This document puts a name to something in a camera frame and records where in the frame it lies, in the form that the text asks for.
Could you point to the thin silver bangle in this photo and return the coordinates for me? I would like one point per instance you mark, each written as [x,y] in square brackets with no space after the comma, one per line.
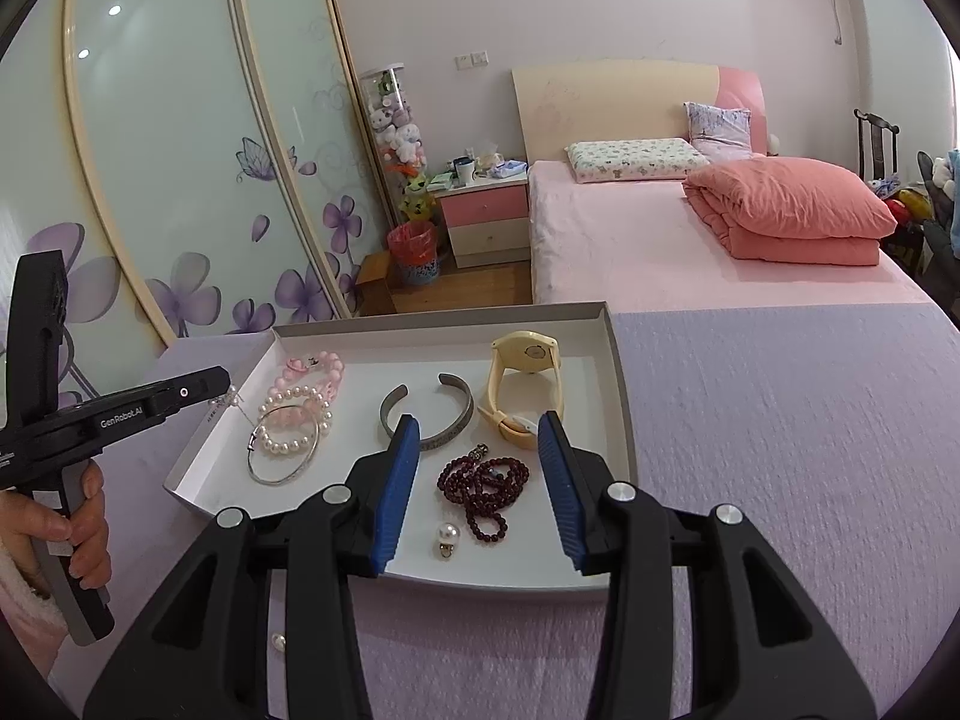
[281,480]

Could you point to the person's left forearm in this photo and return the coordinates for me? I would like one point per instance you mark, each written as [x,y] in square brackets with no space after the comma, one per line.
[26,607]

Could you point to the purple patterned pillow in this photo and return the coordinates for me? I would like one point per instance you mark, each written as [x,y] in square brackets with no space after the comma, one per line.
[720,131]

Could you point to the pearl pendant with clasp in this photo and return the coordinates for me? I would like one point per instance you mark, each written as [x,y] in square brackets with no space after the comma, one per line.
[448,534]

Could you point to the white wall socket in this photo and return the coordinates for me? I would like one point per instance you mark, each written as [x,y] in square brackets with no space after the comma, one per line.
[472,58]

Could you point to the printed white pillow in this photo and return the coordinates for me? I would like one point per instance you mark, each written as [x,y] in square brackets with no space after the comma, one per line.
[637,159]

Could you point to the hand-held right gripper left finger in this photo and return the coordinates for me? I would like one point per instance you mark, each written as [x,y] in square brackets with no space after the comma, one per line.
[394,495]

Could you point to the folded pink quilt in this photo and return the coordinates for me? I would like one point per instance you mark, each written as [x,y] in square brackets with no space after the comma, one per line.
[787,202]

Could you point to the bed with pink sheet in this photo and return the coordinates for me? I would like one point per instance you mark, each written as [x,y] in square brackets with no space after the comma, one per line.
[615,240]

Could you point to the dark wooden chair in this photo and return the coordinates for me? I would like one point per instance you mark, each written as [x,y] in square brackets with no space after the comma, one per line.
[874,146]

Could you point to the bin with red bag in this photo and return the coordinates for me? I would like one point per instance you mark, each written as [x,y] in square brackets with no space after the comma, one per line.
[414,251]

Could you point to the white and dark cup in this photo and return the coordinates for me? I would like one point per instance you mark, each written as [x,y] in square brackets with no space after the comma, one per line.
[465,172]

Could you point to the cream and pink headboard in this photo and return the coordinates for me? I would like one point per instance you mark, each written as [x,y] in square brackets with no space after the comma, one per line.
[600,105]

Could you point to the pink and cream nightstand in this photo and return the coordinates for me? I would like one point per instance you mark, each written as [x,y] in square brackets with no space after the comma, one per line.
[484,221]

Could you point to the grey cardboard tray box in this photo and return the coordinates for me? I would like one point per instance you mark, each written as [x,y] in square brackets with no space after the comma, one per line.
[420,360]

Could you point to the pile of colourful toys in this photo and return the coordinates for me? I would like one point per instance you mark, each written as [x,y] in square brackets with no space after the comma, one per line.
[926,202]

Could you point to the purple textured blanket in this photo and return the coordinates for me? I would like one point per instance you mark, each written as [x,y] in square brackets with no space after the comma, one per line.
[750,427]

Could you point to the cream wrist watch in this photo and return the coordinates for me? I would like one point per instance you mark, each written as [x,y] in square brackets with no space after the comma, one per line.
[517,349]

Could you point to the person's left hand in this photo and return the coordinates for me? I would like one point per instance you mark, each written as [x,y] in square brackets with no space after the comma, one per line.
[90,540]

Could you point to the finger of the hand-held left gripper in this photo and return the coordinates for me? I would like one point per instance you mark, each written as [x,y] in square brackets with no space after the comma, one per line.
[187,390]

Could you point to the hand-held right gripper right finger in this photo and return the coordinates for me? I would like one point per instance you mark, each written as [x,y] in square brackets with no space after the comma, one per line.
[562,495]

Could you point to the clear cylinder of plush toys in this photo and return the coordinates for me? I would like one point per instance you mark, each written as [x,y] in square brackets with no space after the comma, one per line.
[397,135]

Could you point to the floral sliding wardrobe doors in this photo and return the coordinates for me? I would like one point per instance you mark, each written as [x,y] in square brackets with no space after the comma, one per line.
[172,127]

